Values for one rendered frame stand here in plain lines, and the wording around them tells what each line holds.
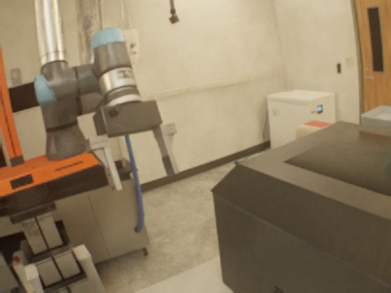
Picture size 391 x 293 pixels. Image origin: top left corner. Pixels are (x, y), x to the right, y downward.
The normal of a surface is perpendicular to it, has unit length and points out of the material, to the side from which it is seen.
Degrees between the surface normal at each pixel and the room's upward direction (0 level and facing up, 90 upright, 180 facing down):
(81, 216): 90
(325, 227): 58
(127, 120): 67
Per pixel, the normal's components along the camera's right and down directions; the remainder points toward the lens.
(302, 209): -0.79, -0.30
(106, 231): 0.50, 0.17
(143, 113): 0.63, -0.30
